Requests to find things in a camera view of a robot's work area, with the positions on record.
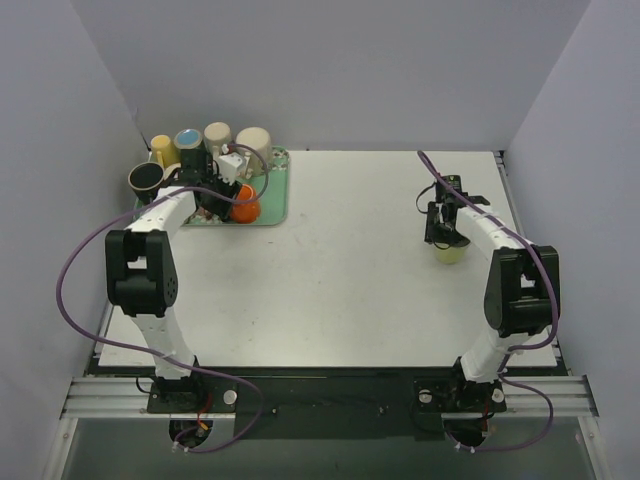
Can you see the pale yellow-green mug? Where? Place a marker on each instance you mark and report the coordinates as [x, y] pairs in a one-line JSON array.
[[450, 254]]

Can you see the green floral serving tray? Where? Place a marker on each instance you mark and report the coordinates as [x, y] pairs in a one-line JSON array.
[[274, 203]]

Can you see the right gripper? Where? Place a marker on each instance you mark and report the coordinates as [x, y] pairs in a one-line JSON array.
[[437, 228]]

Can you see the orange mug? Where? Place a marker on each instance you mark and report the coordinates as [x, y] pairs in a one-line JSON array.
[[250, 209]]

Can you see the blue mug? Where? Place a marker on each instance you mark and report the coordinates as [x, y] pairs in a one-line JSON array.
[[188, 141]]

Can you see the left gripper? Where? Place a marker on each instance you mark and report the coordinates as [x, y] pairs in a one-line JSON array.
[[216, 201]]

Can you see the black skull mug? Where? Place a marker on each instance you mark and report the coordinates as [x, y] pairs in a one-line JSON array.
[[145, 180]]

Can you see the large cream patterned mug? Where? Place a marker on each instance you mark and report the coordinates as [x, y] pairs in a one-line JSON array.
[[258, 139]]

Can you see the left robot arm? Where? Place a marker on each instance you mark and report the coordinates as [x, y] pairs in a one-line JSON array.
[[141, 274]]

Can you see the yellow mug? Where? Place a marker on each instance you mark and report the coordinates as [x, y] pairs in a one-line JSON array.
[[163, 151]]

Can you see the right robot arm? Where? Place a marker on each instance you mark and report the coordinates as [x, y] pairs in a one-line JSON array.
[[521, 296]]

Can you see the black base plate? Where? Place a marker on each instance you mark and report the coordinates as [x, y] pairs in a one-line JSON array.
[[328, 404]]

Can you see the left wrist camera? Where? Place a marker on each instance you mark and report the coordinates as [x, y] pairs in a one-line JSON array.
[[231, 165]]

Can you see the cream floral tall mug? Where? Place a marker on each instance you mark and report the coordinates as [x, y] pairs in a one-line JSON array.
[[216, 135]]

